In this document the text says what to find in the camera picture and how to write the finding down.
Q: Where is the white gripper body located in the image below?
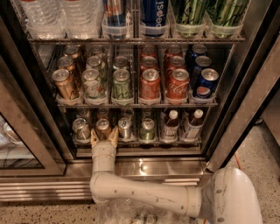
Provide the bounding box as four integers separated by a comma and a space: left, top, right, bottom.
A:
92, 141, 116, 174

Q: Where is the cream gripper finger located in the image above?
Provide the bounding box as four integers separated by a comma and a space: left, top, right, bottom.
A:
108, 126, 118, 148
91, 129, 99, 148

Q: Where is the orange can bottom shelf front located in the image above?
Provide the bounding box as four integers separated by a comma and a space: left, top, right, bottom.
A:
95, 118, 111, 140

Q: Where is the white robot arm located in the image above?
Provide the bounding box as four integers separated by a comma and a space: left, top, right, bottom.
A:
89, 128, 263, 224

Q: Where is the white green can bottom shelf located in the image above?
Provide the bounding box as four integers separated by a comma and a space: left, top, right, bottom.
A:
73, 117, 90, 140

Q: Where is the silver can bottom shelf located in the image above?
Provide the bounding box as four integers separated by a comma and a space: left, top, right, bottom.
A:
118, 117, 131, 139

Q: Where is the white green can middle front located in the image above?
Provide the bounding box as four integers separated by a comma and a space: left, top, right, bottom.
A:
82, 69, 105, 99

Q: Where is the gold can middle front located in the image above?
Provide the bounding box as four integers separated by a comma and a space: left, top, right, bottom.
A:
52, 69, 79, 100

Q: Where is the gold can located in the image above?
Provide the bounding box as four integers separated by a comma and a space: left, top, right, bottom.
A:
52, 69, 79, 100
57, 55, 82, 88
63, 45, 84, 67

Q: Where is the left glass fridge door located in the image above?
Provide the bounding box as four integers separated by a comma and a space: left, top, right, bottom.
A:
0, 56, 66, 178

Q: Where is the orange red can middle front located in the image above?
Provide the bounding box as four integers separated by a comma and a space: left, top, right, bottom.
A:
140, 69, 160, 100

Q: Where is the orange red can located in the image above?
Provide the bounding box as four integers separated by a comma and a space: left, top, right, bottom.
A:
140, 69, 160, 100
140, 56, 158, 72

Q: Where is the red cola can front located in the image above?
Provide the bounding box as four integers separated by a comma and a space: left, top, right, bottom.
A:
167, 68, 190, 100

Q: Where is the red cola can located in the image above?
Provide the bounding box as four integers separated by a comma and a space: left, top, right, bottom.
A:
166, 56, 186, 73
167, 68, 190, 100

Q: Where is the gold can middle back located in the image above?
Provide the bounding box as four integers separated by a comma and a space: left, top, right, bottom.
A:
63, 45, 84, 67

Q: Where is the blue pepsi can front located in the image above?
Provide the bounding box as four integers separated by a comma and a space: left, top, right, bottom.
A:
194, 68, 219, 99

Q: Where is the blue pepsi can back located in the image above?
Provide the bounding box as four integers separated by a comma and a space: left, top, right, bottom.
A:
185, 44, 207, 68

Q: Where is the red bull can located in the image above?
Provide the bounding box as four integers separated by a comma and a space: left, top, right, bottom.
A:
103, 0, 130, 39

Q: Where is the tall blue pepsi can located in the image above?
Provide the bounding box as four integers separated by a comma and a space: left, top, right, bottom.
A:
141, 0, 168, 37

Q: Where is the left green tall can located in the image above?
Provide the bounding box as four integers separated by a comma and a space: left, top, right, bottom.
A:
171, 0, 209, 37

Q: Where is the green tall can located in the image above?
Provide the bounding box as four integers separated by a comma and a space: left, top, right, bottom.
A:
171, 0, 209, 37
206, 0, 249, 39

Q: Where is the open fridge door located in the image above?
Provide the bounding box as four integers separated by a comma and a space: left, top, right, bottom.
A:
206, 37, 280, 172

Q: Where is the right green tall can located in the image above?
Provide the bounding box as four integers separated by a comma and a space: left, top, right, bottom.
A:
206, 0, 249, 39

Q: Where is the left tea bottle white cap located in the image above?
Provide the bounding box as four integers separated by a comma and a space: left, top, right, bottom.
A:
161, 109, 179, 140

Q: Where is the tea bottle white cap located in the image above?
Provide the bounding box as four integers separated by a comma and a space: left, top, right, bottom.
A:
184, 109, 203, 139
161, 109, 179, 140

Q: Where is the right tea bottle white cap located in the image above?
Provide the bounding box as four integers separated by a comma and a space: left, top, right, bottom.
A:
184, 109, 203, 139

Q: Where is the right clear water bottle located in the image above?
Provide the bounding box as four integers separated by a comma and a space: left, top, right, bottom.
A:
62, 0, 103, 39

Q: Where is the clear water bottle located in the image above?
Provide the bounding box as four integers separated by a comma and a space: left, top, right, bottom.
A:
62, 0, 103, 39
19, 0, 65, 39

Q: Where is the left clear water bottle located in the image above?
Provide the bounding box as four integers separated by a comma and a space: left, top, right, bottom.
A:
19, 0, 65, 39

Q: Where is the orange power cable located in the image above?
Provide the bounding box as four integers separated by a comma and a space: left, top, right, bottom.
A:
234, 152, 243, 170

